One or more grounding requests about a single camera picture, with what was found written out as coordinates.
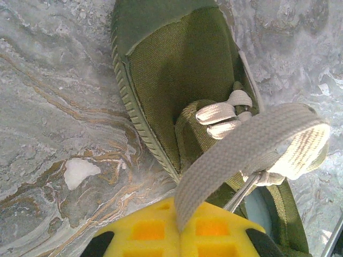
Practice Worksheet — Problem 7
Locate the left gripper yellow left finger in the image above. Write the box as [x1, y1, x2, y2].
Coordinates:
[86, 197, 181, 257]

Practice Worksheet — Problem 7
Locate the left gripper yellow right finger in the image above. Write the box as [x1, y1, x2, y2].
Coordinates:
[179, 202, 285, 257]

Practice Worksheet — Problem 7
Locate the cream shoelace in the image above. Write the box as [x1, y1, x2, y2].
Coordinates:
[174, 89, 331, 233]

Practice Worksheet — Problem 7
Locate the olive green canvas shoe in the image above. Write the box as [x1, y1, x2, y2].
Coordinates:
[110, 0, 331, 257]

